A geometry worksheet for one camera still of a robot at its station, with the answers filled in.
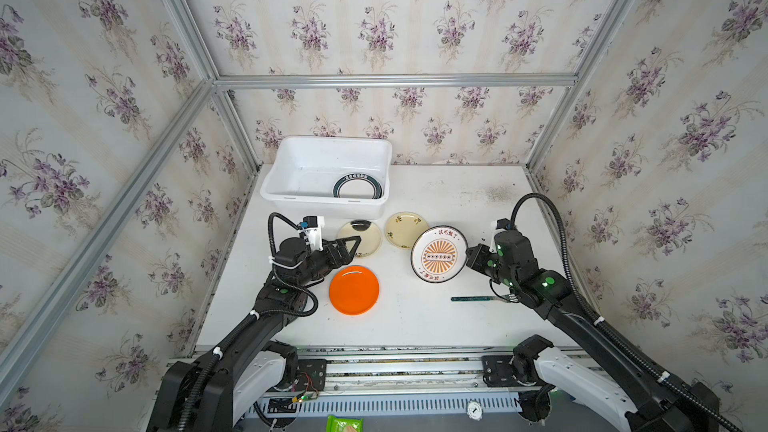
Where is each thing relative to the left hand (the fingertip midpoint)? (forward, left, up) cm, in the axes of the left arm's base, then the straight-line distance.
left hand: (351, 238), depth 80 cm
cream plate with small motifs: (+14, -15, -16) cm, 27 cm away
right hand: (-4, -30, -1) cm, 30 cm away
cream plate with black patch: (+11, -4, -17) cm, 20 cm away
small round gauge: (-37, -31, -16) cm, 51 cm away
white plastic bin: (+42, +23, -16) cm, 50 cm away
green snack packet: (-39, +2, -16) cm, 42 cm away
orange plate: (-8, 0, -17) cm, 19 cm away
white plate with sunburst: (-1, -25, -7) cm, 25 cm away
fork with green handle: (-11, -37, -15) cm, 41 cm away
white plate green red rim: (+32, +1, -15) cm, 35 cm away
